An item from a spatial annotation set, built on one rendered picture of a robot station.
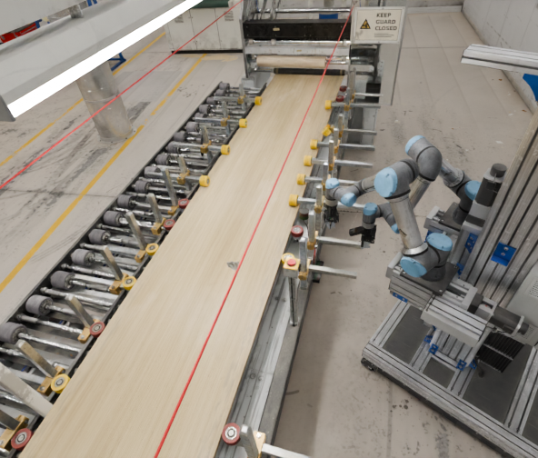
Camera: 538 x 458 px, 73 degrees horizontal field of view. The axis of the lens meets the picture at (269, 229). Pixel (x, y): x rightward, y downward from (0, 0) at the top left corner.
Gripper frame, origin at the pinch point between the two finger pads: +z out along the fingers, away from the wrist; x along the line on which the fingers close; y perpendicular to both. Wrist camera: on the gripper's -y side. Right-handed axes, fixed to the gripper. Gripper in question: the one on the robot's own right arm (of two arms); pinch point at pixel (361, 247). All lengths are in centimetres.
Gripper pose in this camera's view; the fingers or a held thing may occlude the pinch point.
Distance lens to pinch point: 240.3
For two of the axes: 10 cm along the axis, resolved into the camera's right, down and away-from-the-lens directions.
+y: 9.6, 1.3, -2.5
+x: 2.7, -6.8, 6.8
